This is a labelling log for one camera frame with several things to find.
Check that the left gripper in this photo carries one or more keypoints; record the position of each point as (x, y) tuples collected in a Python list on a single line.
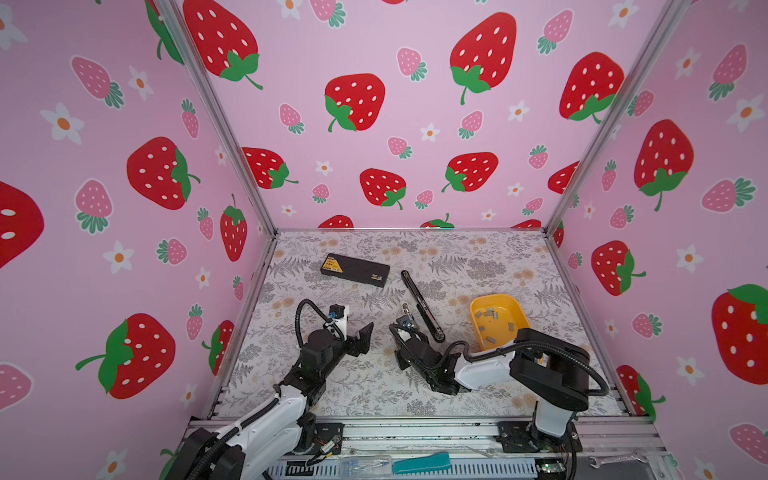
[(362, 342)]

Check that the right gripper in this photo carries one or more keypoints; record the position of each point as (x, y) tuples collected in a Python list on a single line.
[(398, 346)]

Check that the black stapler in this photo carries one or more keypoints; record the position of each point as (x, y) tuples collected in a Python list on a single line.
[(431, 323)]

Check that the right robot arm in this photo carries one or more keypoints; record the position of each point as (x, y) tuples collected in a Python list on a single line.
[(557, 372)]

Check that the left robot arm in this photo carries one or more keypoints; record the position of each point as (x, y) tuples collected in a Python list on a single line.
[(247, 447)]

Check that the black tool case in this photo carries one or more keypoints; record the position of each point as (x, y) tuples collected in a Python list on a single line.
[(355, 270)]

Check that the yellow plastic tray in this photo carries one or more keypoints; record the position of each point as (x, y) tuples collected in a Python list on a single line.
[(496, 319)]

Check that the silver wrench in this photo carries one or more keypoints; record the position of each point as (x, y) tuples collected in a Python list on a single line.
[(598, 462)]

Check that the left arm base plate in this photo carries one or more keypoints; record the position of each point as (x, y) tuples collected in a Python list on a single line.
[(323, 434)]

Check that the teal handled tool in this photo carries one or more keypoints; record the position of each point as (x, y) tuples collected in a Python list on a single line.
[(437, 462)]

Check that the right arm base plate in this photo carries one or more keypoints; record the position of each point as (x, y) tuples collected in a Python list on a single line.
[(520, 437)]

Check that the aluminium rail frame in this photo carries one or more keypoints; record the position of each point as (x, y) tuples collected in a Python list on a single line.
[(600, 435)]

